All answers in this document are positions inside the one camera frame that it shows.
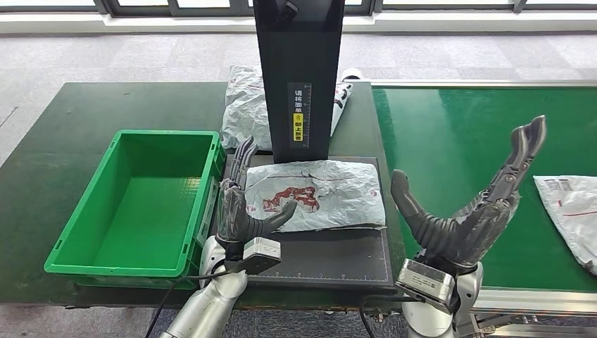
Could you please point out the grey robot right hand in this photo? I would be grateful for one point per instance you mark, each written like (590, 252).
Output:
(461, 238)

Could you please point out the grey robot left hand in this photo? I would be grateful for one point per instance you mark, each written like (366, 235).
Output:
(231, 210)

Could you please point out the grey parcel large red print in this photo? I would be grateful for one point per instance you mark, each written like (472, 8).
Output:
(336, 196)

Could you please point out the white parcel thin red line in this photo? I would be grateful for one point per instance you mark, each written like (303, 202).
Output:
(573, 205)

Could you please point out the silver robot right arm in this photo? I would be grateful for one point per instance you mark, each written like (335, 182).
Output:
(434, 322)

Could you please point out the crumpled grey parcel bag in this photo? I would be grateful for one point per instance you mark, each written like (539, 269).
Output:
(242, 112)

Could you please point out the green conveyor belt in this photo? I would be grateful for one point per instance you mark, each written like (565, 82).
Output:
(447, 140)

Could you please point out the black inbound scanner machine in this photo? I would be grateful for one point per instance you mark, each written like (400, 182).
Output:
(298, 56)

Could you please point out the green plastic crate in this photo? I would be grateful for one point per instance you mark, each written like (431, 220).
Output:
(135, 210)

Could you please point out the black yellow label sticker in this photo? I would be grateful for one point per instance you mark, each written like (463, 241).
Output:
(298, 116)

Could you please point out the dark green table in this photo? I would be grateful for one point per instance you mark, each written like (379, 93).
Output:
(70, 116)

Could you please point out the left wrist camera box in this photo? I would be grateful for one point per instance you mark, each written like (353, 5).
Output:
(259, 254)

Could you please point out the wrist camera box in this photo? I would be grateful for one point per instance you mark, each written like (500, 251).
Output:
(424, 282)
(259, 254)

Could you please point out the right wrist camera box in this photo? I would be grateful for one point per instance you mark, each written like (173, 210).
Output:
(424, 282)

